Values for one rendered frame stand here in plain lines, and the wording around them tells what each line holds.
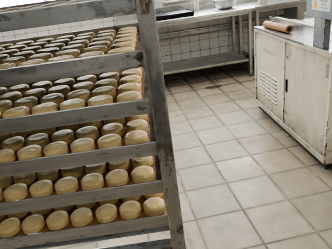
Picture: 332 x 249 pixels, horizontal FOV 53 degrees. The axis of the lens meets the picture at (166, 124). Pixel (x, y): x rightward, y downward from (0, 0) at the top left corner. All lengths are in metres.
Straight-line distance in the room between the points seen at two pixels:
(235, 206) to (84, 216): 1.49
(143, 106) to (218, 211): 1.59
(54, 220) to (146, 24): 0.50
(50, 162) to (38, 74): 0.18
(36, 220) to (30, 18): 0.46
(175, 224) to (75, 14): 0.45
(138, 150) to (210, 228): 1.42
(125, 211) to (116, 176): 0.09
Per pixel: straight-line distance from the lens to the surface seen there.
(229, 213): 2.13
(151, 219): 0.75
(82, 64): 0.60
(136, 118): 0.79
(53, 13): 0.60
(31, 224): 0.85
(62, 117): 0.64
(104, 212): 0.80
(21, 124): 0.67
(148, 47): 0.56
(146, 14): 0.55
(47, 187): 0.78
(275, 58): 2.93
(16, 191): 0.80
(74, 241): 1.36
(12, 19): 0.62
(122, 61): 0.60
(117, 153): 0.66
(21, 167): 0.71
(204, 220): 2.09
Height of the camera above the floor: 1.35
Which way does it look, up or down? 24 degrees down
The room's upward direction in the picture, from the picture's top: 8 degrees counter-clockwise
